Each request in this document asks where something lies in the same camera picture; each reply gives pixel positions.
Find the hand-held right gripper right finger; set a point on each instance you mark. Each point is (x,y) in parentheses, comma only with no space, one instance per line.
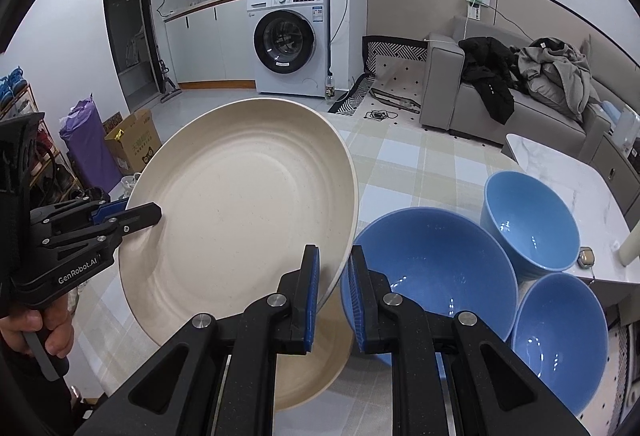
(356,301)

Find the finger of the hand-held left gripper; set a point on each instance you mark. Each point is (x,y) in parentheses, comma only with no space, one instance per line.
(107,212)
(142,215)

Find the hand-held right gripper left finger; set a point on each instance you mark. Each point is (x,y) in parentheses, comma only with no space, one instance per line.
(312,296)

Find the beige plate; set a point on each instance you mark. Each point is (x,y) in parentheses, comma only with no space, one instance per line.
(230,216)
(310,376)

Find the blue bowl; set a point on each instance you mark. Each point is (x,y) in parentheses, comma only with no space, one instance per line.
(440,266)
(525,221)
(555,346)

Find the person's left forearm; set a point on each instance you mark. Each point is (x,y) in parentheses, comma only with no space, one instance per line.
(35,396)

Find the person's left hand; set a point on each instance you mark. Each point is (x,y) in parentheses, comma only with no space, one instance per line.
(62,321)

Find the cardboard box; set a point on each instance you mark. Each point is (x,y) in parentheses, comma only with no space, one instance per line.
(140,141)

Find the purple bag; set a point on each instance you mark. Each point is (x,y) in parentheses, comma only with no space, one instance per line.
(85,141)

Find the stick vacuum cleaner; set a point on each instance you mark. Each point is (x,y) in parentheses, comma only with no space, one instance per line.
(169,88)

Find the shoe rack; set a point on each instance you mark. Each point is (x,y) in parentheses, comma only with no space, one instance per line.
(25,106)

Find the checked tablecloth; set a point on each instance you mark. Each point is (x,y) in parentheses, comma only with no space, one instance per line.
(410,166)

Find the blue shoe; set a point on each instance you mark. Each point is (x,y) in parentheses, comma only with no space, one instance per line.
(17,78)
(6,88)

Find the white base cabinet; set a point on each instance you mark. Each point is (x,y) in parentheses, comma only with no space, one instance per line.
(210,46)

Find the dark glass door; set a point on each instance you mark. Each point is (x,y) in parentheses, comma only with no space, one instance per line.
(120,16)

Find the long dark tool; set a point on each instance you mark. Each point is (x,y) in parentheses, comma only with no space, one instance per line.
(395,100)

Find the plastic bottle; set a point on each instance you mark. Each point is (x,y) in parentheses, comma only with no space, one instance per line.
(330,88)

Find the white washing machine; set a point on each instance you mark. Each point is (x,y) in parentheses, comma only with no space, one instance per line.
(310,76)

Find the grey sofa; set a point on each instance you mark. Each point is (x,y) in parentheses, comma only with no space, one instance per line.
(450,91)

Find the earbud case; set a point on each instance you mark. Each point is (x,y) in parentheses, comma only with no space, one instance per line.
(586,257)

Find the marble coffee table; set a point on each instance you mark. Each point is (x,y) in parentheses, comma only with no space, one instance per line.
(565,176)

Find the black jacket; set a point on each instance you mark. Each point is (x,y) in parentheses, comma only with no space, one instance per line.
(492,91)

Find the cream tumbler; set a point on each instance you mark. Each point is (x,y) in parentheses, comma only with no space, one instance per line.
(629,251)

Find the grey side cabinet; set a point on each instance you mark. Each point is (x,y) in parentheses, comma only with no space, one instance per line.
(605,166)

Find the pile of grey clothes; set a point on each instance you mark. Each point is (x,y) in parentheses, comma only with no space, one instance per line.
(560,76)

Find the white kettle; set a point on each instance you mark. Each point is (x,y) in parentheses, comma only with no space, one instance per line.
(627,126)

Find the wall socket with plugs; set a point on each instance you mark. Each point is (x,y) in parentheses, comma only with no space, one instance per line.
(475,11)

